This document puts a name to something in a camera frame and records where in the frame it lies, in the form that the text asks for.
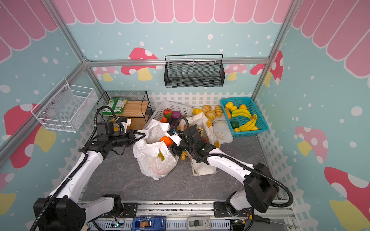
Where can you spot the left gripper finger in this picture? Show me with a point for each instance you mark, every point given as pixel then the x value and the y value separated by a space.
pixel 139 134
pixel 136 139

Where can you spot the black wire wooden shelf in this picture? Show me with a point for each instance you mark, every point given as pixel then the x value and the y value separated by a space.
pixel 138 108

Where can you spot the white plastic vegetable basket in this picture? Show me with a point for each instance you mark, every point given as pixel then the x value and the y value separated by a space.
pixel 185 111

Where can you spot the red orange fruit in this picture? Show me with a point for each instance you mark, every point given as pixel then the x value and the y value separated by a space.
pixel 167 141

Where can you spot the large croissant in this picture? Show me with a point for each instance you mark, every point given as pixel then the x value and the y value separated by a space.
pixel 211 115

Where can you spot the white canvas tote bag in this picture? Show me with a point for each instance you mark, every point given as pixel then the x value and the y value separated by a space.
pixel 204 126

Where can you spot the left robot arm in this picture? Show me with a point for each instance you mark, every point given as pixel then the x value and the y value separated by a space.
pixel 59 211

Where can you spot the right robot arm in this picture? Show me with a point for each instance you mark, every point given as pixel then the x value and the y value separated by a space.
pixel 261 191

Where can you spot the yellow lemon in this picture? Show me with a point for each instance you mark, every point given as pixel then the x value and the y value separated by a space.
pixel 229 105

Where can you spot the purple onion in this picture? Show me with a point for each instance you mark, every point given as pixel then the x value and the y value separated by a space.
pixel 176 115

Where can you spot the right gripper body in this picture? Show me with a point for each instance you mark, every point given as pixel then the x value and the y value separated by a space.
pixel 181 143

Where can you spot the green avocado fruit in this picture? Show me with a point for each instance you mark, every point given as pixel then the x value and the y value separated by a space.
pixel 234 124

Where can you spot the blue box device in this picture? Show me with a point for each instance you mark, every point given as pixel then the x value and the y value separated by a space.
pixel 150 223

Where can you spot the green snack bag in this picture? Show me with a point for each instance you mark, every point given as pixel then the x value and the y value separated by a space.
pixel 117 105

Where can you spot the white plastic grocery bag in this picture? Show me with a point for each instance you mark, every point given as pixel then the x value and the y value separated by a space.
pixel 154 158

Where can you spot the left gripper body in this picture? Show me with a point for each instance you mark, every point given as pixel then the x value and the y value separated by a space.
pixel 126 139

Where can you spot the yellow corn bread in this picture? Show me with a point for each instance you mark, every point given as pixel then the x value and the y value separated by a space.
pixel 197 111

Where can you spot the red tomato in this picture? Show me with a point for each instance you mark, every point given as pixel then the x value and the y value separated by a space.
pixel 168 113

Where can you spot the white plastic tray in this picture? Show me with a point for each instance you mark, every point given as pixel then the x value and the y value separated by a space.
pixel 229 138

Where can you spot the white wire wall basket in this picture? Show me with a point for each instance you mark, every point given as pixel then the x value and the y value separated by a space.
pixel 66 107

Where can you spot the grey switch box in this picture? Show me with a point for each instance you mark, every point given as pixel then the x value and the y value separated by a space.
pixel 198 223

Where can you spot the round bread roll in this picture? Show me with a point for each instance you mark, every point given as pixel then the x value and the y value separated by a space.
pixel 206 108

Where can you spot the teal plastic fruit basket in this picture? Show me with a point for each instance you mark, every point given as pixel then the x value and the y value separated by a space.
pixel 246 103

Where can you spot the black screwdriver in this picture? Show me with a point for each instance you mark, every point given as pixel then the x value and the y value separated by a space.
pixel 260 219

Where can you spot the black wire wall basket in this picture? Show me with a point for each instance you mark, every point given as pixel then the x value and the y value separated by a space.
pixel 194 71

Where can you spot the right croissant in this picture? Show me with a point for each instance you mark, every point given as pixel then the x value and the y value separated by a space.
pixel 218 111

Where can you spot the yellow banana bunch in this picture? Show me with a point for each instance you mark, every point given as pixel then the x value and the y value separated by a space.
pixel 241 112
pixel 249 126

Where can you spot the metal tongs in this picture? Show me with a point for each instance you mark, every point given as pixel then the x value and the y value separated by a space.
pixel 220 129

